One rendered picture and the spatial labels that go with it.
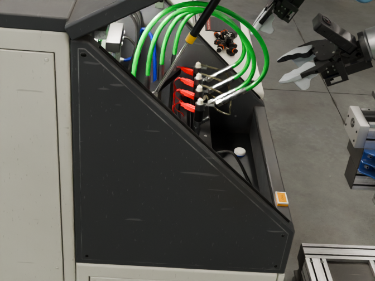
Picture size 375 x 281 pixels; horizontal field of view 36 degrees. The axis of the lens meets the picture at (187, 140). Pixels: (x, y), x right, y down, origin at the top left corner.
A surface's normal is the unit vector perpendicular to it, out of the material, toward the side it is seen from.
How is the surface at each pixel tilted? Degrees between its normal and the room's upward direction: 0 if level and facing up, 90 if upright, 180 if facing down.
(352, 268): 0
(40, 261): 90
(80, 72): 90
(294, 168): 0
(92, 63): 90
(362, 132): 90
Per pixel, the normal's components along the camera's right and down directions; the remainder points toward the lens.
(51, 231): 0.01, 0.55
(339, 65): -0.06, 0.71
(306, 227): 0.09, -0.83
